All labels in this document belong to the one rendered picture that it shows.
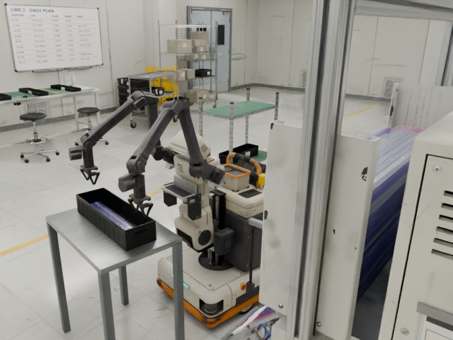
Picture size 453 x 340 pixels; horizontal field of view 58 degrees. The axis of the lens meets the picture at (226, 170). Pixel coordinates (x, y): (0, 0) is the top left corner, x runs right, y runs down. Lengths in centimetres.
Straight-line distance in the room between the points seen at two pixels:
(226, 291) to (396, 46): 934
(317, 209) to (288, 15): 1197
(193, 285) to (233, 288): 25
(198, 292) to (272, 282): 197
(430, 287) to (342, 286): 12
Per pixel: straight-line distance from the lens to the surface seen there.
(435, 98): 114
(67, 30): 858
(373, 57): 1144
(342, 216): 59
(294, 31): 1238
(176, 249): 216
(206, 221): 256
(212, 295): 261
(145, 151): 195
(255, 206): 258
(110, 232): 217
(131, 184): 190
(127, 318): 294
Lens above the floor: 185
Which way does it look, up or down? 20 degrees down
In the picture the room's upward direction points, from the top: 1 degrees clockwise
